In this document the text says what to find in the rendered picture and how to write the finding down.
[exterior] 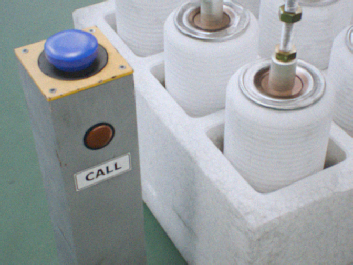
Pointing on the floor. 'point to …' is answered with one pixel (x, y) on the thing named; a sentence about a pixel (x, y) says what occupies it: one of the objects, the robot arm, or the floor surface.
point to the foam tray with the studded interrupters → (228, 180)
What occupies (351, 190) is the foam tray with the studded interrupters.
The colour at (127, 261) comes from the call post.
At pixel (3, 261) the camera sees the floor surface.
